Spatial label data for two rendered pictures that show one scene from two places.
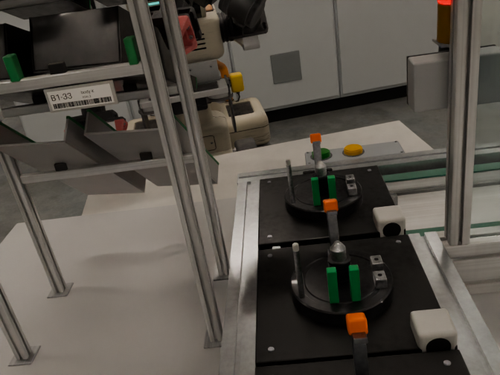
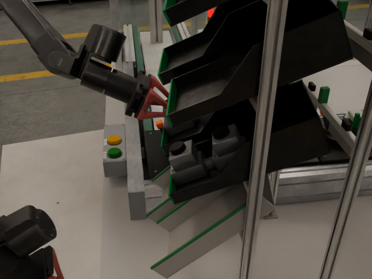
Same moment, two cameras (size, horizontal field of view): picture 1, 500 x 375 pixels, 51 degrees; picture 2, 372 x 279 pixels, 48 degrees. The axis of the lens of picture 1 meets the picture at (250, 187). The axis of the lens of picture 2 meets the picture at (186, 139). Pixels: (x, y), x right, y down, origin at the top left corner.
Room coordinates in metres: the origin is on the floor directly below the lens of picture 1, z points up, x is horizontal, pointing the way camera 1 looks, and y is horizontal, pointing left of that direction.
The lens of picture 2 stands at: (1.08, 0.88, 1.69)
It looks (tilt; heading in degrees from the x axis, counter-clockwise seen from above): 33 degrees down; 256
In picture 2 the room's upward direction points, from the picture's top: straight up
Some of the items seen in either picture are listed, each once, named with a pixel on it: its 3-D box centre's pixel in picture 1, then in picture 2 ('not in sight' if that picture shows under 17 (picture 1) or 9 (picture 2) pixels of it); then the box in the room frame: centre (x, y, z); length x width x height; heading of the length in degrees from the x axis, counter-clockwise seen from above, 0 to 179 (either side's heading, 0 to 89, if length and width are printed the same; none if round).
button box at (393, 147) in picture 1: (353, 164); (115, 149); (1.03, -0.24, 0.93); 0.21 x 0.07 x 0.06; 84
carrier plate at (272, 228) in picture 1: (324, 204); (185, 150); (0.82, -0.13, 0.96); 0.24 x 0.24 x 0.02; 84
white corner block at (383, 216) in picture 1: (388, 222); not in sight; (0.72, -0.22, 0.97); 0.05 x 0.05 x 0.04; 84
